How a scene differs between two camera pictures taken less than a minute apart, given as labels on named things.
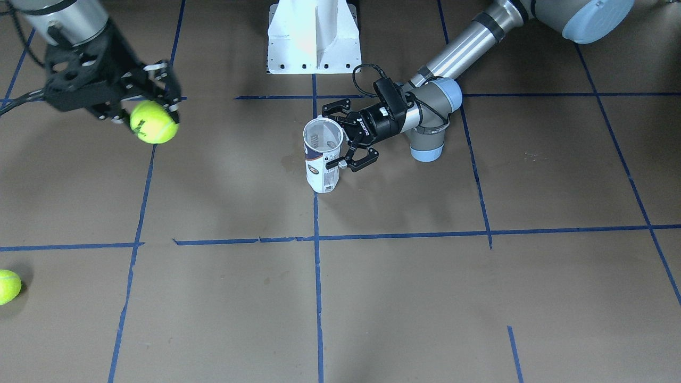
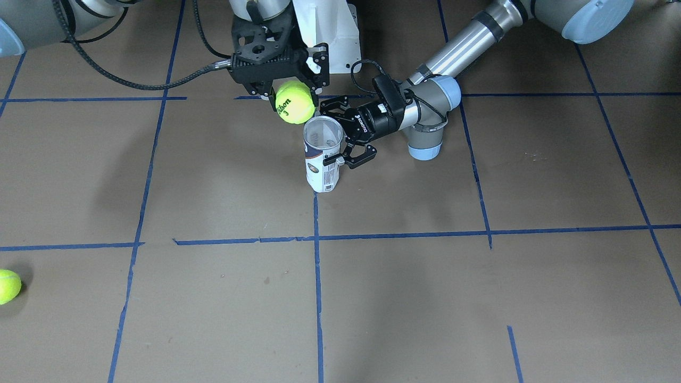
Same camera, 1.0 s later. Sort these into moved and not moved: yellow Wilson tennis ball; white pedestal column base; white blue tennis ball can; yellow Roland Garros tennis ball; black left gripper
Moved: yellow Wilson tennis ball
Not moved: white blue tennis ball can; black left gripper; white pedestal column base; yellow Roland Garros tennis ball
